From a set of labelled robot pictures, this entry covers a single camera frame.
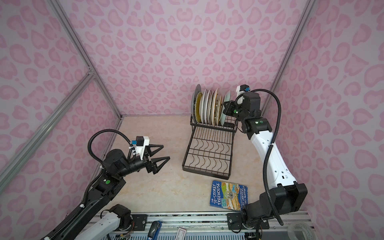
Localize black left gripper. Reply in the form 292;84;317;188
118;144;170;180

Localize light blue flower plate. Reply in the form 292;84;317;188
220;91;231;126

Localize orange woven plate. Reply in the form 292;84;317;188
216;95;223;126

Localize star pattern cat plate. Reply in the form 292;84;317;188
211;89;219;126

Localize white plate orange sun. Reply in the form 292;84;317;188
205;90;212;125

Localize white plate black rings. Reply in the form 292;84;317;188
200;89;209;124

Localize yellow-green woven plate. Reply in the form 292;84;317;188
195;92;203;124

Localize large grey-green plate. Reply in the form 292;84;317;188
191;84;201;123

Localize black wire dish rack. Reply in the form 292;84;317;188
182;116;238;180

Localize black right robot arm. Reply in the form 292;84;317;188
224;88;308;229

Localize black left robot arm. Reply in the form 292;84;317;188
42;144;170;240

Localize blue treehouse book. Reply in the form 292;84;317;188
209;180;249;211

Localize white tape roll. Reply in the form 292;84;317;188
287;222;316;240

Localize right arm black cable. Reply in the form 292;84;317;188
235;88;285;226

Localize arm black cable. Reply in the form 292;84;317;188
235;88;285;226
44;128;133;240

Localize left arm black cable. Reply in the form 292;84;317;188
44;128;133;240

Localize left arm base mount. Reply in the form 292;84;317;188
117;214;148;232

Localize blue black tool handle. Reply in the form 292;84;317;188
147;221;162;240

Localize aluminium frame rail front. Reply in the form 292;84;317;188
78;211;318;240

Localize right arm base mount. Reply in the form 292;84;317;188
226;212;254;231

